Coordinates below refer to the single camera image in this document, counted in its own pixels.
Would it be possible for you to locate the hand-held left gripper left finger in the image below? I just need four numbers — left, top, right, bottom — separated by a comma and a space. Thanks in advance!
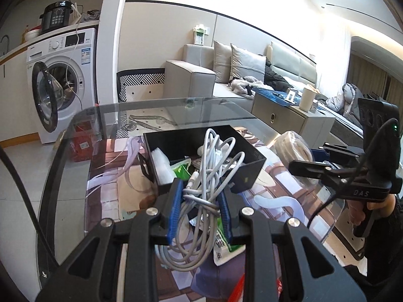
36, 178, 187, 302

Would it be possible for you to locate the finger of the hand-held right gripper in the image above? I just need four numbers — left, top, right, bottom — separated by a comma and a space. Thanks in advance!
288, 159, 369, 196
309, 142, 368, 166

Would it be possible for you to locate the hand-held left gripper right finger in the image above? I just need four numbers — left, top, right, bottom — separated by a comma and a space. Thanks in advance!
217, 189, 368, 302

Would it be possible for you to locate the beige rope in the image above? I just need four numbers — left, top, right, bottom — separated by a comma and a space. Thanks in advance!
273, 131, 315, 190

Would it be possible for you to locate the white cable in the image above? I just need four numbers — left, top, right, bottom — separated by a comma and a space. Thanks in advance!
156, 128, 247, 272

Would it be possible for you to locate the black storage box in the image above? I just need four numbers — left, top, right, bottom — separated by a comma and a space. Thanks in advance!
138, 125, 268, 196

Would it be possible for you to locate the person's right forearm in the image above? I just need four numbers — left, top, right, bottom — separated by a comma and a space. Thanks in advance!
362, 195, 403, 302

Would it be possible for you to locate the person's right hand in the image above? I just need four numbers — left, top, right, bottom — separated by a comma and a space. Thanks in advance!
347, 193, 398, 228

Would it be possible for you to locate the green white printed packet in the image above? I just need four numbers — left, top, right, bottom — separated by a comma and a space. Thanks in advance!
213, 216, 247, 267

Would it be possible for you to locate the beige cabinet with drawer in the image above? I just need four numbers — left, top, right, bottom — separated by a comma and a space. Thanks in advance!
251, 87, 336, 139

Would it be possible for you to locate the cream cylinder container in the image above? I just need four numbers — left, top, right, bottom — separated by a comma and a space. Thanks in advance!
298, 85, 317, 111

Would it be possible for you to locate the grey puffer jacket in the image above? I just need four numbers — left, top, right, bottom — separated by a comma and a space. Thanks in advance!
325, 83, 363, 121

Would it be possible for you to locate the beige curtain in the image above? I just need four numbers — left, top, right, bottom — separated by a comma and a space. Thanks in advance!
347, 53, 403, 102

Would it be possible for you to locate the red packet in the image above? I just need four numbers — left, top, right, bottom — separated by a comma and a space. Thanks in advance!
226, 273, 284, 302

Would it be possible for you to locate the black jacket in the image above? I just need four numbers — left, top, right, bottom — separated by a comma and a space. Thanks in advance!
264, 59, 294, 94

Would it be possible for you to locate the grey furry cloth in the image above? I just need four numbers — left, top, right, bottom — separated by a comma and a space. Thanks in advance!
228, 76, 265, 97

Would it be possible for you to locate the red box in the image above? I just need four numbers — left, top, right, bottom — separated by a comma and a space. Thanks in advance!
72, 120, 103, 163

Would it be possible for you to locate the grey cushion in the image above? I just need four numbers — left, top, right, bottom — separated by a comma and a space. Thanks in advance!
229, 43, 267, 83

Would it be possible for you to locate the patterned back chair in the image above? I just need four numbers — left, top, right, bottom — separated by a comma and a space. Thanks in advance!
116, 68, 166, 103

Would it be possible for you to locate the beige sofa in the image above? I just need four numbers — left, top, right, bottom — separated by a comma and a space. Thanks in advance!
163, 42, 317, 99

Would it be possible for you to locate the beige cushion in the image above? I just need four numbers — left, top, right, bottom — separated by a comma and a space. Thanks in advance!
213, 40, 234, 84

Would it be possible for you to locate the white washing machine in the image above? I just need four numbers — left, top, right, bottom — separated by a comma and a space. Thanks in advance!
26, 27, 98, 144

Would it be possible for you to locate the black pressure cooker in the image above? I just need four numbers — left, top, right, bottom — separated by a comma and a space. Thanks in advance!
39, 1, 74, 34

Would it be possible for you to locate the white bowl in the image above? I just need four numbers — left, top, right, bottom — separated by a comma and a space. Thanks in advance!
23, 28, 42, 42

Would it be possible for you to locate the black cable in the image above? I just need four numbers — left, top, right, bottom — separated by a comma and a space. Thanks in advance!
0, 145, 61, 269

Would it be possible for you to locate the green white wall holder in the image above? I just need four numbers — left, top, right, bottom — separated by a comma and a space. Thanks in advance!
192, 24, 210, 46

